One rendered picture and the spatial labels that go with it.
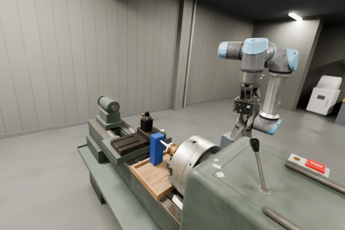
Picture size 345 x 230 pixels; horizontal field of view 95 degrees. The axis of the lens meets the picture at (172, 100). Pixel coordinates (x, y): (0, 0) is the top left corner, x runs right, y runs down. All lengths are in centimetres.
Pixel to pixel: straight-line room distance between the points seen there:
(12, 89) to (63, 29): 133
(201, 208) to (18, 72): 349
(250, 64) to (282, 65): 47
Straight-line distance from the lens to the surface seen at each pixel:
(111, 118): 177
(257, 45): 61
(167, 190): 107
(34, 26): 366
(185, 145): 85
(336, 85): 748
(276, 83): 110
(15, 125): 397
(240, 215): 61
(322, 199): 78
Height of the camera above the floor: 167
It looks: 17 degrees down
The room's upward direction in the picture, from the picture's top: 5 degrees clockwise
